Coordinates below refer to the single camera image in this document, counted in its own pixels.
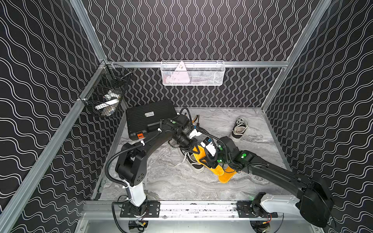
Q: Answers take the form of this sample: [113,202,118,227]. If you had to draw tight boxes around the yellow insole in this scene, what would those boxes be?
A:
[218,166,237,183]
[192,146,224,176]

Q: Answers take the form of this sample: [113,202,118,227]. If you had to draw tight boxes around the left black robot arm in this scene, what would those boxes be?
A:
[115,115,197,207]

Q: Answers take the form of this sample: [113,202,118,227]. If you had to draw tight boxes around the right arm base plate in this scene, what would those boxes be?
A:
[236,201,278,219]

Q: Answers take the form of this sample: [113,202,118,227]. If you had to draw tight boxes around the pink triangular card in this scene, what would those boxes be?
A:
[169,61,190,84]

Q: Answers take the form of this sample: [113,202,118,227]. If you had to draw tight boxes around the white wire wall basket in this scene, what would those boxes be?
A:
[160,60,226,86]

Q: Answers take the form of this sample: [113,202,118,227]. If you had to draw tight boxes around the black plastic tool case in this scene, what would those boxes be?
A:
[126,99,177,141]

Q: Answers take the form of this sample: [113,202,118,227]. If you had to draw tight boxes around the aluminium front rail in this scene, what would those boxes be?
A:
[83,196,302,220]

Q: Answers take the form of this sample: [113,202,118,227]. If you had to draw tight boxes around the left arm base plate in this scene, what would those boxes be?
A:
[120,201,161,218]

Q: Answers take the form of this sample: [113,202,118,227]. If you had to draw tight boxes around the white items in black basket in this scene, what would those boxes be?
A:
[94,90,122,117]

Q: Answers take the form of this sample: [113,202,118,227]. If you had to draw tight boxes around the black wire wall basket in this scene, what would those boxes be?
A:
[82,64,134,118]

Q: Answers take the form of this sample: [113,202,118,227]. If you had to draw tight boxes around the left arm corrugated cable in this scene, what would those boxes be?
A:
[104,129,162,188]

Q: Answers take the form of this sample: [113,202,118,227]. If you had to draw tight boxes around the black white sneaker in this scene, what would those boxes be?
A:
[231,116,248,140]
[174,149,205,172]

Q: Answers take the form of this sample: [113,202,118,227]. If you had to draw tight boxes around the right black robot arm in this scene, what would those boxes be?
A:
[194,136,334,228]

